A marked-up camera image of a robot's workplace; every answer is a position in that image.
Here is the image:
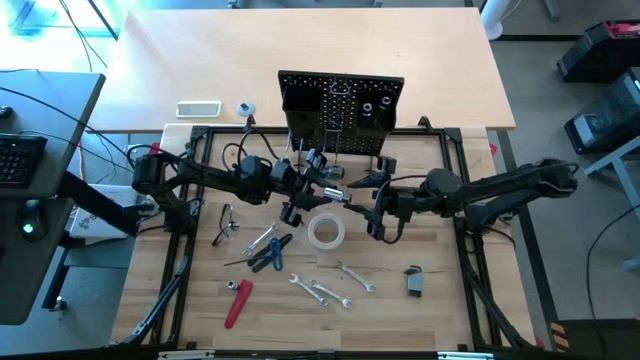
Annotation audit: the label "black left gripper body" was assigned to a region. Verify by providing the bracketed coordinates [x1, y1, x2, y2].
[269, 148, 330, 229]

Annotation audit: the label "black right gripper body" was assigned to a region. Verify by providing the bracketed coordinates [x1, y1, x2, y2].
[367, 157, 419, 245]

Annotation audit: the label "white tape roll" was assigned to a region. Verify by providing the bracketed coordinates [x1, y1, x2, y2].
[306, 212, 347, 251]

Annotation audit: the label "black perforated peg board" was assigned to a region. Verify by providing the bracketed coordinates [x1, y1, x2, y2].
[277, 70, 405, 157]

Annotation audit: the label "silver combination wrench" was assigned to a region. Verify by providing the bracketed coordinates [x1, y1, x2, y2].
[309, 279, 354, 310]
[335, 260, 378, 294]
[288, 272, 330, 308]

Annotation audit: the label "blue handled pliers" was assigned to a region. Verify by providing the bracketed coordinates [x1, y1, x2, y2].
[242, 222, 281, 258]

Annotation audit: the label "grey and black measuring device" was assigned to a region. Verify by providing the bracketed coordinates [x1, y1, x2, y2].
[403, 265, 426, 298]

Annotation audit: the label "short black plastic bin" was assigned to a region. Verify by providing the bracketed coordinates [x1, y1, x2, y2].
[357, 88, 397, 132]

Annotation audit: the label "tall black plastic bin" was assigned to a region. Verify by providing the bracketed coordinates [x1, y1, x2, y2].
[282, 88, 322, 137]

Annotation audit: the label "clear safety glasses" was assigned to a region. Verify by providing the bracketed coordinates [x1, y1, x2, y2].
[211, 203, 241, 248]

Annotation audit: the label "thin black screwdriver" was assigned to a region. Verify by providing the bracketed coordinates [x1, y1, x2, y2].
[223, 255, 266, 268]

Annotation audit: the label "light wooden table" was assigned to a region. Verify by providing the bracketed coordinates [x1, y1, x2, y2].
[89, 7, 516, 132]

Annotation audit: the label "white cardboard box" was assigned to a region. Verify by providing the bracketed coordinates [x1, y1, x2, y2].
[68, 182, 144, 240]

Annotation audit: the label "white fan base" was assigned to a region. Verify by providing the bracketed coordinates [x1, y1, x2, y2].
[479, 0, 512, 41]

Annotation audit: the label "grey storage crate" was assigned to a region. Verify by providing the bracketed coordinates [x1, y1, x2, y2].
[563, 67, 640, 155]

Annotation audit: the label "grey metal bench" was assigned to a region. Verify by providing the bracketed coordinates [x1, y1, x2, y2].
[583, 144, 640, 271]

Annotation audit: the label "grey office desk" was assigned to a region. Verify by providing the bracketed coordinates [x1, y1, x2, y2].
[0, 69, 107, 326]

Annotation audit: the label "black tool case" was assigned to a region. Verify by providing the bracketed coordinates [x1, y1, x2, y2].
[556, 18, 640, 84]

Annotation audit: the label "black computer mouse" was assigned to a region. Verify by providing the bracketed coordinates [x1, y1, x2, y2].
[16, 198, 50, 243]

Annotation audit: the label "black keyboard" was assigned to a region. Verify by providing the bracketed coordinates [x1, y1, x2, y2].
[0, 133, 49, 190]

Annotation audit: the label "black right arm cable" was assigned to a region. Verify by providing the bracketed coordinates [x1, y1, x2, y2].
[373, 174, 432, 246]

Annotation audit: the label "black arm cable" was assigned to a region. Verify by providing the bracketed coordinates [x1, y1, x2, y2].
[222, 128, 281, 171]
[373, 174, 432, 246]

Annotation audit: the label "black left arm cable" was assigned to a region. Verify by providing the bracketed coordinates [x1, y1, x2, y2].
[222, 128, 281, 171]

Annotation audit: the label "blue-handled pliers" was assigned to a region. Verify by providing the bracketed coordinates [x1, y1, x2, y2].
[267, 237, 285, 272]

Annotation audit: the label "black aluminium rig frame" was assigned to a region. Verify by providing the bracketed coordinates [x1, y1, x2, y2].
[112, 114, 539, 359]

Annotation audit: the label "red ratchet handle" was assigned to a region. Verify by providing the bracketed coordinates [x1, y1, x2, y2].
[224, 278, 255, 330]

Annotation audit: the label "silver metal bracket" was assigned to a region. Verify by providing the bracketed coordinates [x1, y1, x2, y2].
[437, 351, 496, 360]

